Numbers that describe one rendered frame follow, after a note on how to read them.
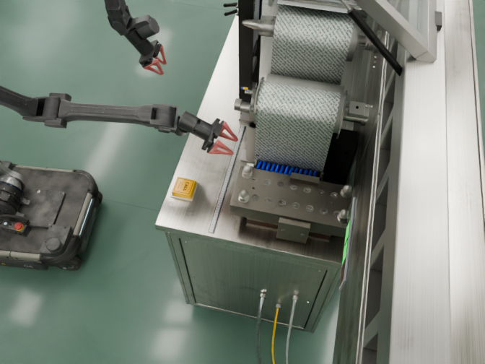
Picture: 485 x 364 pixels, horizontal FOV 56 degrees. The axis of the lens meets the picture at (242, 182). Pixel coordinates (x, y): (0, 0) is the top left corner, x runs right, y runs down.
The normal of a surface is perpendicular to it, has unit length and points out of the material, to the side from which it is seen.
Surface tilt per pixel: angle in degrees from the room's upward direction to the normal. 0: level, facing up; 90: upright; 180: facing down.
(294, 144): 90
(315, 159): 90
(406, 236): 0
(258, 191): 0
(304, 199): 0
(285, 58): 92
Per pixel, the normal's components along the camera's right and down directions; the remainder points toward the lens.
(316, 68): -0.23, 0.83
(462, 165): 0.00, -0.55
